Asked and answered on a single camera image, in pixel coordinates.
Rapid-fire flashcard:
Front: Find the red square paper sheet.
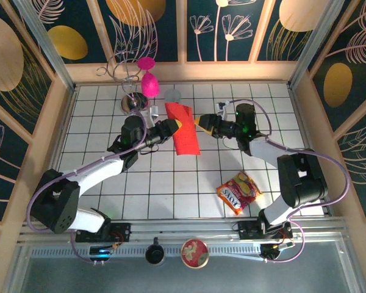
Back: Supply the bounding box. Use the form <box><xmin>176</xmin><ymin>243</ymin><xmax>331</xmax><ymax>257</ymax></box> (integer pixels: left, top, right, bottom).
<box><xmin>165</xmin><ymin>103</ymin><xmax>201</xmax><ymax>157</ymax></box>

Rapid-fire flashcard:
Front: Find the translucent plastic cup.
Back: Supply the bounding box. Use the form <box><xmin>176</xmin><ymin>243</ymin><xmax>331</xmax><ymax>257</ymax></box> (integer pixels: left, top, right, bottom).
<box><xmin>163</xmin><ymin>89</ymin><xmax>182</xmax><ymax>104</ymax></box>

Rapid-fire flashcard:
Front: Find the pink wine glass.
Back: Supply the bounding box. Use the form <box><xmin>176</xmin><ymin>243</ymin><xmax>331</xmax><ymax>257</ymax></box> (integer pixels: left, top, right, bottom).
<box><xmin>136</xmin><ymin>57</ymin><xmax>159</xmax><ymax>98</ymax></box>

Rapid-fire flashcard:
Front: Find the orange candy bag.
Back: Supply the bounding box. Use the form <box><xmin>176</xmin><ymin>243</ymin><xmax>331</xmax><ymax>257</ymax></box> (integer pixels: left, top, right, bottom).
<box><xmin>216</xmin><ymin>170</ymin><xmax>264</xmax><ymax>216</ymax></box>

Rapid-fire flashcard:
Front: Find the perforated metal strip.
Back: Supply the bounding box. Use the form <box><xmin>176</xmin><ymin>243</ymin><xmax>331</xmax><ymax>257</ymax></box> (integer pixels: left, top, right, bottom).
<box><xmin>30</xmin><ymin>245</ymin><xmax>263</xmax><ymax>259</ymax></box>

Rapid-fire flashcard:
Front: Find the black mug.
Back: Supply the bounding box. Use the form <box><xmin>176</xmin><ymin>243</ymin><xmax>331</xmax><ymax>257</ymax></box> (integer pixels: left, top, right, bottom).
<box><xmin>145</xmin><ymin>236</ymin><xmax>166</xmax><ymax>266</ymax></box>

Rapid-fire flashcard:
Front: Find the chrome wire glass stand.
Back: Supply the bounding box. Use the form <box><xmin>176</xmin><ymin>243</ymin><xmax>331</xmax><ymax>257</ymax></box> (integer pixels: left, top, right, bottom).
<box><xmin>96</xmin><ymin>50</ymin><xmax>151</xmax><ymax>116</ymax></box>

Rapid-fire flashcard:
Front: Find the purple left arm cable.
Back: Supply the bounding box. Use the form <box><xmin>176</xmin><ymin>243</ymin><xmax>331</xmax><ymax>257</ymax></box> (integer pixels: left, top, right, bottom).
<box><xmin>28</xmin><ymin>115</ymin><xmax>149</xmax><ymax>265</ymax></box>

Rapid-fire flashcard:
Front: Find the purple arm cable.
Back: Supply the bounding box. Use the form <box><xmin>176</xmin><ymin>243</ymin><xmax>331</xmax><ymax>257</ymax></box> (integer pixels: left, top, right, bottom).
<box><xmin>28</xmin><ymin>115</ymin><xmax>149</xmax><ymax>265</ymax></box>
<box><xmin>230</xmin><ymin>99</ymin><xmax>351</xmax><ymax>264</ymax></box>

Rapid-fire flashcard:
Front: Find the aluminium rail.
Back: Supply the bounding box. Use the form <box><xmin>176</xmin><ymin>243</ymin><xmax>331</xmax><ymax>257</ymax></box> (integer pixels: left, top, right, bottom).
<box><xmin>18</xmin><ymin>215</ymin><xmax>350</xmax><ymax>245</ymax></box>

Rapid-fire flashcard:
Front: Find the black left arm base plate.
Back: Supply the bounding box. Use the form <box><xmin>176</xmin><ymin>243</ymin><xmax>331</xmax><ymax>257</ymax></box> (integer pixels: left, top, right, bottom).
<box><xmin>75</xmin><ymin>222</ymin><xmax>132</xmax><ymax>244</ymax></box>

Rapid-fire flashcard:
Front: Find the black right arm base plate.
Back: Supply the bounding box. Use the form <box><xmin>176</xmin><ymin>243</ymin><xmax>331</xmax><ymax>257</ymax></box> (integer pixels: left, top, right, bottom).
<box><xmin>237</xmin><ymin>220</ymin><xmax>293</xmax><ymax>241</ymax></box>

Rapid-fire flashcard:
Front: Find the aluminium frame post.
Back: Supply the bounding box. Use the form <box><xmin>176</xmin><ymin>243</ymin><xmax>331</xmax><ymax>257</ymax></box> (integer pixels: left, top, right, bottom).
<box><xmin>288</xmin><ymin>0</ymin><xmax>346</xmax><ymax>89</ymax></box>
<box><xmin>13</xmin><ymin>0</ymin><xmax>77</xmax><ymax>92</ymax></box>

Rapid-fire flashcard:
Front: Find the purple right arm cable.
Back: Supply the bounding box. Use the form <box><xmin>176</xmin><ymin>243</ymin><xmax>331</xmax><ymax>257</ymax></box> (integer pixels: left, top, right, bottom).
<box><xmin>230</xmin><ymin>99</ymin><xmax>351</xmax><ymax>264</ymax></box>

